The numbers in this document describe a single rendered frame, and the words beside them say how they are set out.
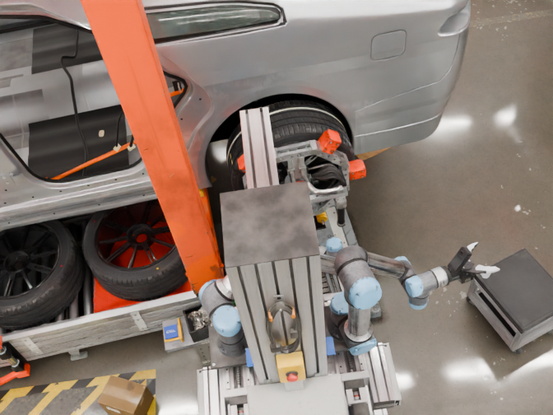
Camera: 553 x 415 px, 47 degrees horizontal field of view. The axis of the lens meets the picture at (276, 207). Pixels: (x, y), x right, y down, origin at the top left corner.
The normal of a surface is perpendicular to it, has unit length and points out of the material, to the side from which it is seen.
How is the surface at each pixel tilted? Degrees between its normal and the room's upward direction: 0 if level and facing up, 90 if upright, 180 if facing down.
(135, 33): 90
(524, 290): 0
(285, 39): 80
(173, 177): 90
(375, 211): 0
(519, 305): 0
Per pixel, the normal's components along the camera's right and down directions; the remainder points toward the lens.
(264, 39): 0.19, 0.66
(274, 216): -0.09, -0.59
